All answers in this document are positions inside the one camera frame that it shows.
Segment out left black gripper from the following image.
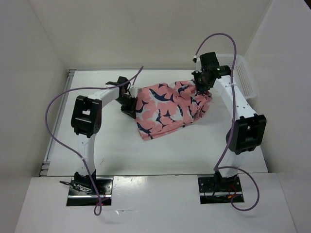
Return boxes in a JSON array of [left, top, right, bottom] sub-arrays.
[[114, 95, 137, 119]]

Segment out pink shark print shorts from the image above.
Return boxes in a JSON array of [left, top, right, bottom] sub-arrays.
[[135, 80, 212, 141]]

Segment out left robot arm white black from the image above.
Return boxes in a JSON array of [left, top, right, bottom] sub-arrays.
[[71, 76, 137, 194]]

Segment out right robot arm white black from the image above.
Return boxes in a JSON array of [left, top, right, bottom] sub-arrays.
[[192, 52, 267, 191]]

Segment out white plastic basket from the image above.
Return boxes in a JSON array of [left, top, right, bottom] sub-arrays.
[[216, 53, 257, 100]]

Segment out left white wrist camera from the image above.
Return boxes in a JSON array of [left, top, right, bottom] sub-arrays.
[[128, 87, 142, 98]]

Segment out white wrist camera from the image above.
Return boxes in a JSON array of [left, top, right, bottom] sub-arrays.
[[128, 87, 142, 98], [192, 55, 202, 73]]

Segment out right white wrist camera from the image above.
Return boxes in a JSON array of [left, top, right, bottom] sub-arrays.
[[192, 55, 202, 73]]

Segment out aluminium table edge rail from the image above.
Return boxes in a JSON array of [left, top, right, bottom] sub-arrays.
[[39, 69, 76, 177]]

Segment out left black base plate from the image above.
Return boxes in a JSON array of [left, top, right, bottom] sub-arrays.
[[68, 177, 113, 198]]

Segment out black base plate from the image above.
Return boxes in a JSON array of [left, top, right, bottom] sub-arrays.
[[68, 177, 113, 198], [197, 174, 242, 196]]

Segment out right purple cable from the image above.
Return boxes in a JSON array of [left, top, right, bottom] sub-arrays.
[[193, 32, 261, 212]]

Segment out purple cable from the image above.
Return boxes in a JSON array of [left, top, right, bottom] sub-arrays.
[[45, 65, 144, 216], [193, 32, 261, 212]]

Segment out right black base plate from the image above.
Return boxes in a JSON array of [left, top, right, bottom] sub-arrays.
[[197, 174, 242, 196]]

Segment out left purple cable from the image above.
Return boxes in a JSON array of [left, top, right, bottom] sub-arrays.
[[45, 65, 144, 216]]

